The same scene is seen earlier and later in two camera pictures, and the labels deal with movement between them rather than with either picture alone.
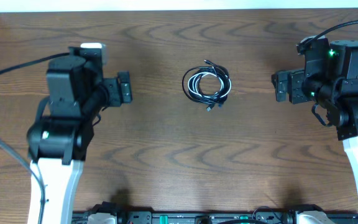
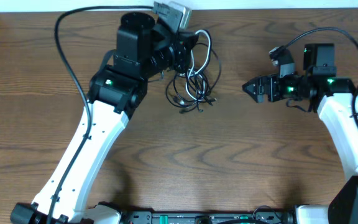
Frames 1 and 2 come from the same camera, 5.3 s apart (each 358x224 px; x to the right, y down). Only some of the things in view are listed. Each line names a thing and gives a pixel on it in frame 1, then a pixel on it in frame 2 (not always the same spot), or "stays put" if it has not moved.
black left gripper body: x=113 y=89 to x=180 y=52
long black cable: x=191 y=84 to x=209 y=92
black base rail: x=261 y=216 stays put
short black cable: x=218 y=98 to x=184 y=99
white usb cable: x=194 y=86 to x=199 y=74
